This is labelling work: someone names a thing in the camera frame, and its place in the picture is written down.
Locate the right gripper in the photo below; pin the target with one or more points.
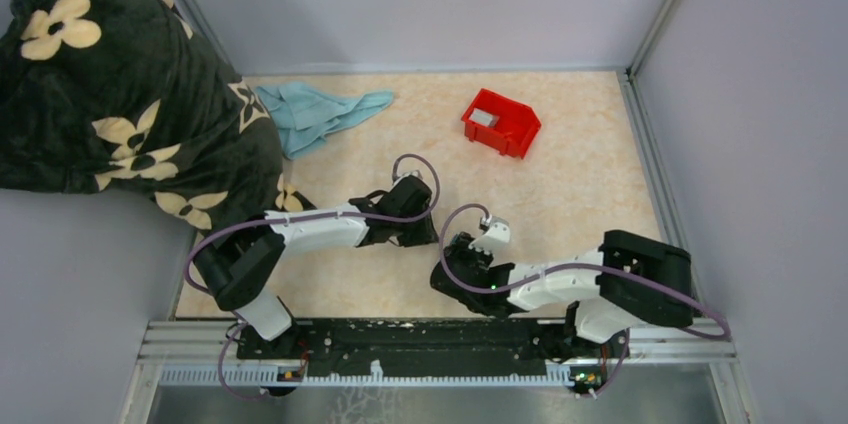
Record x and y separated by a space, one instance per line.
460 248

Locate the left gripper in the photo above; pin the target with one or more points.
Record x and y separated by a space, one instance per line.
426 234

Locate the red plastic bin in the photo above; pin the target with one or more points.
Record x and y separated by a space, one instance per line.
516 129

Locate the light blue cloth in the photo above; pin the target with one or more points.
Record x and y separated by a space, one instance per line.
305 116

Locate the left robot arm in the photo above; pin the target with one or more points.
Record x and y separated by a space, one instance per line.
236 264

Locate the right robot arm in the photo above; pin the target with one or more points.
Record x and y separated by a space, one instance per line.
629 279

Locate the silver credit cards stack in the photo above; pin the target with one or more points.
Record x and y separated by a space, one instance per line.
483 118

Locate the black floral blanket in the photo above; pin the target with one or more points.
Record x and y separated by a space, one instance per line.
101 95

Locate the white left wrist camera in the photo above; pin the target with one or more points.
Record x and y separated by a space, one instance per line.
413 173

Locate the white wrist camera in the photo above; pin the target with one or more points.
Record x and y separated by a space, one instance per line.
413 173
496 235

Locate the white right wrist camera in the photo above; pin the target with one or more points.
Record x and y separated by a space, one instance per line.
496 235

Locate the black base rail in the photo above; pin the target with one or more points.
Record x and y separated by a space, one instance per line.
515 351

